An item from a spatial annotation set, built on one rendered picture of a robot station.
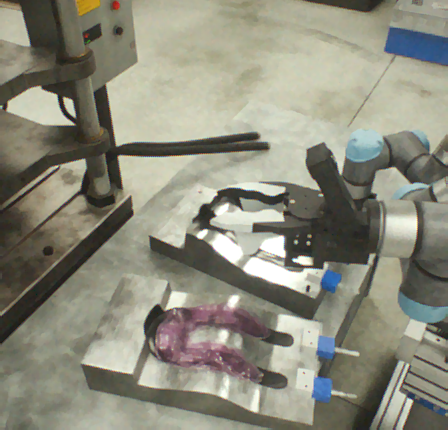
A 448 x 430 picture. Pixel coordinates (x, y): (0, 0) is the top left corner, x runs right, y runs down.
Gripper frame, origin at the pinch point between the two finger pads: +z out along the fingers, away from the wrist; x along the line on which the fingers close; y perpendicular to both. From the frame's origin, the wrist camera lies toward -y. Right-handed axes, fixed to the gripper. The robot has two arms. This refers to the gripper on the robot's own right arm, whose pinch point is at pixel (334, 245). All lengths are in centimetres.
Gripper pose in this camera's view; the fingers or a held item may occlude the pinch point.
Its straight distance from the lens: 143.8
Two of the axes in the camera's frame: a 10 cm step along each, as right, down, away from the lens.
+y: 8.7, 3.3, -3.7
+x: 5.0, -5.8, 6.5
